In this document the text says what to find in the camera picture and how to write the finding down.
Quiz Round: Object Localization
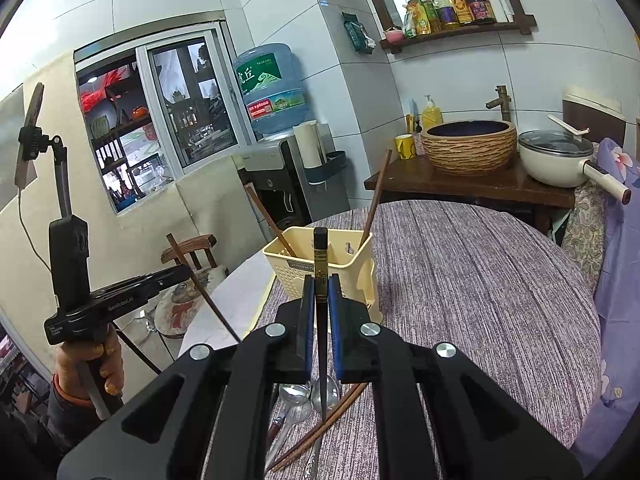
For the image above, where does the left hand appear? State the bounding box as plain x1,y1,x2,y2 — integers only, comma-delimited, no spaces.
53,328,125,406

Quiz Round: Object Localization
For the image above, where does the yellow soap bottle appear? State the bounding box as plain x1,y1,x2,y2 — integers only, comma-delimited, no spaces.
421,94,444,131

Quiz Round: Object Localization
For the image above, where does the wooden chair with cushion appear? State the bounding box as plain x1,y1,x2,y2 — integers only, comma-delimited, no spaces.
154,234,229,339

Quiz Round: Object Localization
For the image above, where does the steel spoon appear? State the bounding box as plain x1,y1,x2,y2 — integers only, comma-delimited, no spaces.
308,376,341,480
265,382,311,470

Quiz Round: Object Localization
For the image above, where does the dark wooden counter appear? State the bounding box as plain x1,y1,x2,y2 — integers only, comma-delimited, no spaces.
381,156,575,233

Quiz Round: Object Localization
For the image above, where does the cream pan with handle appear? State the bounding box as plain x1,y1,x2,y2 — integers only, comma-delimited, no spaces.
518,115,631,205

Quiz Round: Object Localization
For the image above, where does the yellow mug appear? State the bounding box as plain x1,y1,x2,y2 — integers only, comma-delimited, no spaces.
394,133,416,160

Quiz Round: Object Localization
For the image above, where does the brass faucet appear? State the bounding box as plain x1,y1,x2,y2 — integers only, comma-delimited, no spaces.
485,84,512,122

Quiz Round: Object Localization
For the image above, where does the woven brown basin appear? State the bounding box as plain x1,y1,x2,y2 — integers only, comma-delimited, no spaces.
421,120,518,176

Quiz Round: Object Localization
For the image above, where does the thin dark brown chopstick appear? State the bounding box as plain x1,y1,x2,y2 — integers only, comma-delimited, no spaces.
358,150,393,249

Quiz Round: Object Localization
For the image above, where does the black gold chopstick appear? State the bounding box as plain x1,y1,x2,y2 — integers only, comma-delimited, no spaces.
314,228,329,387

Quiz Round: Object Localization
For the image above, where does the blue water bottle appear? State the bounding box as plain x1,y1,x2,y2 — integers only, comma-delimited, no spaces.
232,44,309,136

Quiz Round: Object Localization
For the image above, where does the brown wooden chopstick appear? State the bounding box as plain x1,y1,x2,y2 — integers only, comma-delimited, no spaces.
244,184,297,258
166,233,241,344
267,382,369,471

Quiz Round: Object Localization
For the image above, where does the cream plastic utensil holder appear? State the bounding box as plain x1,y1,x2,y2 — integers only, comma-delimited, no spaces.
262,226,383,324

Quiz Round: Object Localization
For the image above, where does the purple striped tablecloth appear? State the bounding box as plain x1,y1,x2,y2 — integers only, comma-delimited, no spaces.
199,199,601,480

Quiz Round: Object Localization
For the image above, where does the black water dispenser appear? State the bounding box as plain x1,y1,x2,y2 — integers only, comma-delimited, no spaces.
240,130,348,230

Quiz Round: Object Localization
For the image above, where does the wooden wall shelf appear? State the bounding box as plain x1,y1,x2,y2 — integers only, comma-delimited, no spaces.
370,0,537,53

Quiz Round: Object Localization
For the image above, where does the window with frame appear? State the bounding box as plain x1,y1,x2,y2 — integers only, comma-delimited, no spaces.
74,21,256,214

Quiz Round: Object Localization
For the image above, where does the purple floral cloth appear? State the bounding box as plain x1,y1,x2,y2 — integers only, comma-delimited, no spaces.
562,138,639,474

